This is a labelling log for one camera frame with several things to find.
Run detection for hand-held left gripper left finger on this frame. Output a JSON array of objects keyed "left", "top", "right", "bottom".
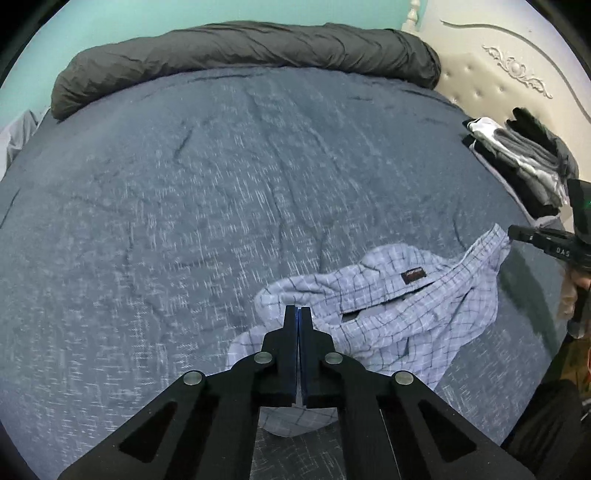
[{"left": 58, "top": 305, "right": 300, "bottom": 480}]

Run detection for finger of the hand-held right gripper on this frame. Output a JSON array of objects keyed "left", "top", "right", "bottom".
[{"left": 508, "top": 224, "right": 575, "bottom": 247}]

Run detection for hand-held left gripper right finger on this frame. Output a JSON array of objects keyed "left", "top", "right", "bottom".
[{"left": 299, "top": 305, "right": 536, "bottom": 480}]

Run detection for light blue plaid shorts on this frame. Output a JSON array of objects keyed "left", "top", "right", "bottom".
[{"left": 226, "top": 224, "right": 512, "bottom": 437}]

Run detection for person's right forearm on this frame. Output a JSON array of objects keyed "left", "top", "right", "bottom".
[{"left": 567, "top": 291, "right": 591, "bottom": 341}]

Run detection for pile of folded clothes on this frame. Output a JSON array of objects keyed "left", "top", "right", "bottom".
[{"left": 462, "top": 107, "right": 580, "bottom": 220}]

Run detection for person's right hand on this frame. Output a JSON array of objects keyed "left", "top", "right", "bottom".
[{"left": 557, "top": 270, "right": 591, "bottom": 320}]

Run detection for cream carved headboard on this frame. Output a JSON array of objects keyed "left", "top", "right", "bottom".
[{"left": 402, "top": 0, "right": 591, "bottom": 232}]

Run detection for person's dark pants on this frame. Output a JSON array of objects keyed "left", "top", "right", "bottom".
[{"left": 501, "top": 378, "right": 590, "bottom": 467}]

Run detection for dark grey rolled duvet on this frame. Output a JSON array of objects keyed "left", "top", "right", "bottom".
[{"left": 50, "top": 21, "right": 441, "bottom": 121}]

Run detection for light grey blanket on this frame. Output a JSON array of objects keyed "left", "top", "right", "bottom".
[{"left": 0, "top": 108, "right": 49, "bottom": 181}]

